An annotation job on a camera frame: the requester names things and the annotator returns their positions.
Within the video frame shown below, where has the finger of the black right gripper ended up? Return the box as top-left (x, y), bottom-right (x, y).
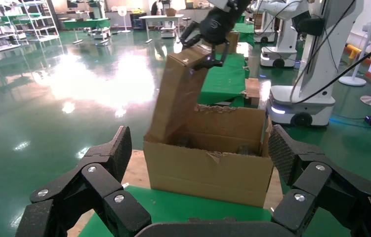
top-left (179, 21), bottom-right (203, 49)
top-left (192, 40), bottom-right (231, 71)

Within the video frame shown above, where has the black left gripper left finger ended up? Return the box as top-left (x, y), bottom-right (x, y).
top-left (15, 125), bottom-right (152, 237)

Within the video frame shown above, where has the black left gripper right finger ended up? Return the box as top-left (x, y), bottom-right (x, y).
top-left (268, 124), bottom-right (371, 237)

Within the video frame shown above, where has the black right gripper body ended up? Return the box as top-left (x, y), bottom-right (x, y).
top-left (200, 6), bottom-right (238, 45)

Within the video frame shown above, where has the small long cardboard box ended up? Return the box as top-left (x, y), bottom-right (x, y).
top-left (146, 44), bottom-right (213, 144)

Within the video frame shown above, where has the large open cardboard carton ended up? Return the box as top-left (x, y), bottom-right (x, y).
top-left (142, 104), bottom-right (275, 209)

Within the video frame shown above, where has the round stool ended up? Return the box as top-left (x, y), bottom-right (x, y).
top-left (181, 17), bottom-right (193, 33)

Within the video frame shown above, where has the white wheeled robot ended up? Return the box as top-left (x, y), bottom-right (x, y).
top-left (250, 0), bottom-right (312, 68)
top-left (266, 0), bottom-right (364, 127)
top-left (88, 0), bottom-right (111, 43)
top-left (160, 21), bottom-right (178, 39)

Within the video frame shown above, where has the plain green tablecloth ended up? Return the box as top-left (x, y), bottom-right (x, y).
top-left (198, 52), bottom-right (249, 108)

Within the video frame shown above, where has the green covered table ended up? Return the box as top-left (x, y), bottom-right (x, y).
top-left (232, 23), bottom-right (255, 46)
top-left (62, 18), bottom-right (111, 45)

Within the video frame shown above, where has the white table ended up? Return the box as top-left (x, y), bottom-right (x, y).
top-left (138, 14), bottom-right (185, 44)

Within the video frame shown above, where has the person in dark clothes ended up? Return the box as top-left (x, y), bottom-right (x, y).
top-left (151, 0), bottom-right (164, 16)

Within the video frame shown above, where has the brown wooden board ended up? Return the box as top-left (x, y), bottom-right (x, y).
top-left (244, 78), bottom-right (260, 107)

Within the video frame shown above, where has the black cabinet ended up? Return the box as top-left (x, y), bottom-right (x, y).
top-left (129, 12), bottom-right (147, 31)

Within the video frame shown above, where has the yellow orange barrier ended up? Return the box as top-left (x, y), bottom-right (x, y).
top-left (345, 44), bottom-right (371, 66)

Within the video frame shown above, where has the white pedestal fan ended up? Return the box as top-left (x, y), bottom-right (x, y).
top-left (117, 5), bottom-right (132, 34)
top-left (338, 12), bottom-right (371, 87)

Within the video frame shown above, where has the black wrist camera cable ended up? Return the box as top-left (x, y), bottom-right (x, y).
top-left (289, 43), bottom-right (371, 105)

